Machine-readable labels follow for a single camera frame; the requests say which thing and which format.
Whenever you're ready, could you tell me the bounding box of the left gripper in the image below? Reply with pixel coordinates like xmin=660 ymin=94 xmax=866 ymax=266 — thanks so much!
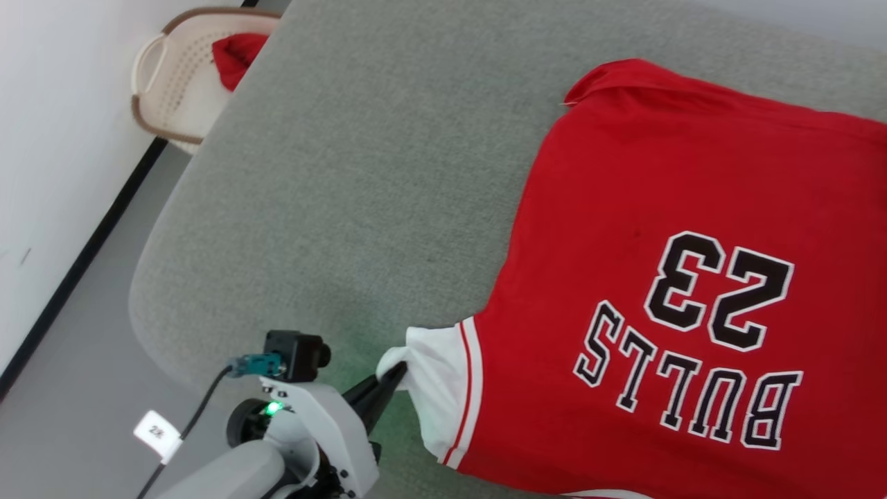
xmin=227 ymin=361 xmax=409 ymax=499

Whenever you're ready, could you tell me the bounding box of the red Bulls basketball jersey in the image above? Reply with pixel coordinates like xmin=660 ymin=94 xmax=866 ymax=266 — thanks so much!
xmin=376 ymin=58 xmax=887 ymax=499

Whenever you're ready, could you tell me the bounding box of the black baseboard strip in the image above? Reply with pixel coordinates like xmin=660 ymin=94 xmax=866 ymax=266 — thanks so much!
xmin=0 ymin=137 xmax=169 ymax=401

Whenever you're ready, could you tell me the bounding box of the cream plastic laundry basket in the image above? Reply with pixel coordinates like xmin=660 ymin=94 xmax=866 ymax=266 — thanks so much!
xmin=131 ymin=7 xmax=281 ymax=155

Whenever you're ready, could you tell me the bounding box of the red cloth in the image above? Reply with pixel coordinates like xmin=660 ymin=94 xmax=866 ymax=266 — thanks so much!
xmin=211 ymin=33 xmax=270 ymax=92

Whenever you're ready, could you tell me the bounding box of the white cable label tag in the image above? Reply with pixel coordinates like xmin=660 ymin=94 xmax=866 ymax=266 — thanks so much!
xmin=133 ymin=410 xmax=183 ymax=464

